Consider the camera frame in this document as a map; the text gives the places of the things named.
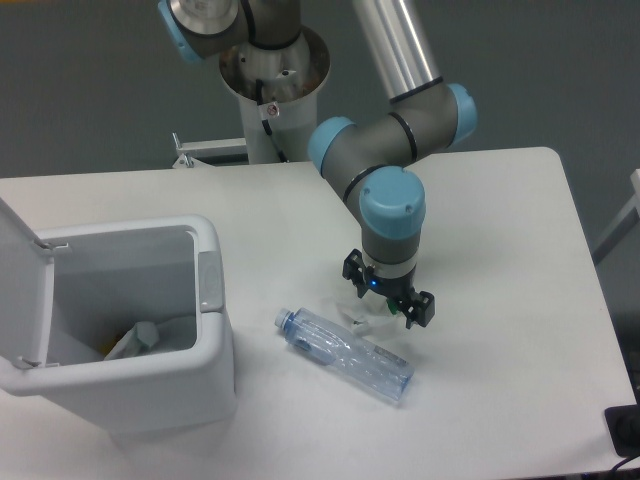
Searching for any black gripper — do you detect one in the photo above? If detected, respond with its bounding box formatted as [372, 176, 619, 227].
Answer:
[342, 249, 435, 329]

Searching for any clear plastic wrapper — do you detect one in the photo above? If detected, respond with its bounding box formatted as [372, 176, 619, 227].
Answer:
[334, 294, 402, 336]

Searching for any clear plastic water bottle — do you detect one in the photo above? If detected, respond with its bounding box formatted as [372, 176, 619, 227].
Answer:
[274, 308, 415, 401]

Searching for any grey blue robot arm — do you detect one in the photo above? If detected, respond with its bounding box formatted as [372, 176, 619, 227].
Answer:
[158, 1, 478, 326]

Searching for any trash inside the bin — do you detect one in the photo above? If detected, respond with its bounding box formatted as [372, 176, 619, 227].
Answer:
[104, 321, 160, 361]

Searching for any white plastic trash can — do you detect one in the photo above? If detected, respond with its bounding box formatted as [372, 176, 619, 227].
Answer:
[1, 205, 236, 433]

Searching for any black device at edge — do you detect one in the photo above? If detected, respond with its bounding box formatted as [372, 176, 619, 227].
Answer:
[604, 404, 639, 457]

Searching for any white metal base frame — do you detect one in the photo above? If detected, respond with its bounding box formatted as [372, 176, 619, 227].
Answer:
[172, 132, 248, 169]

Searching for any black cable on pedestal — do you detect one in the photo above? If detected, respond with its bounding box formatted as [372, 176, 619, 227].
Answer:
[255, 78, 290, 164]

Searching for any white table leg bracket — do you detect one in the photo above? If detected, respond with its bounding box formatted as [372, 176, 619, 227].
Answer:
[591, 169, 639, 266]

